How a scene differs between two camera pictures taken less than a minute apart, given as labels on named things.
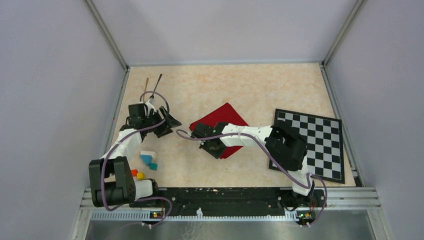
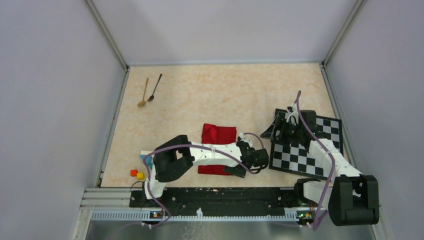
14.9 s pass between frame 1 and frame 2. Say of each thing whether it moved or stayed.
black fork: stayed
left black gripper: moved
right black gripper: moved
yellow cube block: stayed
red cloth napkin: moved
